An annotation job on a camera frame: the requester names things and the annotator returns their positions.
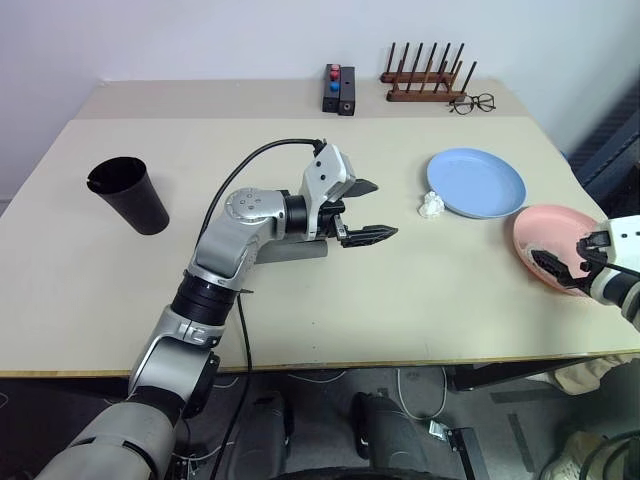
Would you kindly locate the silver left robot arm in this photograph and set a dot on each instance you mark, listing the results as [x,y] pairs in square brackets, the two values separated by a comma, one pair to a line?
[225,240]

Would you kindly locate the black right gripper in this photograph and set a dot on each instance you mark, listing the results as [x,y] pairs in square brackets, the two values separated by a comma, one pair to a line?
[594,247]

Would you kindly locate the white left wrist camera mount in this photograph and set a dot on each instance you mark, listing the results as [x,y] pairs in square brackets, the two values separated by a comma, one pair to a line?
[325,170]

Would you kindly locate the black plastic cup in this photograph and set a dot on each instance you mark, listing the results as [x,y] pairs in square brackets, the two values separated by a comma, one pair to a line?
[135,200]

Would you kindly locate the black box with coloured buttons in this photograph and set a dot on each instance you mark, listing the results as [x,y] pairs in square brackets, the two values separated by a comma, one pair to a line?
[330,102]

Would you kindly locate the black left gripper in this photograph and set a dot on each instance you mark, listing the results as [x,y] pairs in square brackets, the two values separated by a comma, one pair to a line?
[330,220]

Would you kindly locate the beige cloth bag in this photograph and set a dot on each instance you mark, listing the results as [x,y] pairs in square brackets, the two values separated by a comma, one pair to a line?
[585,375]

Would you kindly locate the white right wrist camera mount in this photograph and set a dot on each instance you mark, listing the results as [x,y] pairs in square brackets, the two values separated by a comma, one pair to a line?
[625,235]

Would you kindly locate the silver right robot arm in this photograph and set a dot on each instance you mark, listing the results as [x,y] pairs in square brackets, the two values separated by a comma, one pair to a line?
[632,305]

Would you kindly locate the dark rounded shape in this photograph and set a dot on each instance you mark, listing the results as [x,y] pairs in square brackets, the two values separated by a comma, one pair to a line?
[385,435]

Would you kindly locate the thin black eyeglasses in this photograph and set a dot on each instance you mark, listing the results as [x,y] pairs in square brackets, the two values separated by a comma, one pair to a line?
[462,106]

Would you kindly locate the dark wooden peg rack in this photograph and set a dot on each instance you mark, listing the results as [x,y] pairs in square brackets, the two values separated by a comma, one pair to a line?
[425,95]
[395,76]

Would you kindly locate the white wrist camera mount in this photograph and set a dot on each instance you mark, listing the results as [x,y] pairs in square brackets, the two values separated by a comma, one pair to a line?
[625,235]
[325,170]

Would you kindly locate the blue plate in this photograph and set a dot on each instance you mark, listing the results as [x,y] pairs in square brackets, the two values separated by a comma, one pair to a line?
[475,180]

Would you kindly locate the black table frame bar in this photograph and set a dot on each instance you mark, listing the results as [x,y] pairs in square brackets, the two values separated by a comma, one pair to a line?
[500,375]

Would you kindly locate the white crumpled tissue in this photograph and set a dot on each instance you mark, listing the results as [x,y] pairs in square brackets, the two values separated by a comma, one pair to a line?
[431,205]

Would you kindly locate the dark ribbed panel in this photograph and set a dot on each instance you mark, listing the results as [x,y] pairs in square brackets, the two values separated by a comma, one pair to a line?
[610,145]

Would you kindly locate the pink plate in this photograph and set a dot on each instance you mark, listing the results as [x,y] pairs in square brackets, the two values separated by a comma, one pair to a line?
[550,225]

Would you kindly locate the small metal bracket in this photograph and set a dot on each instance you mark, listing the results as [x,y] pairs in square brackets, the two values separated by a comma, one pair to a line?
[439,430]

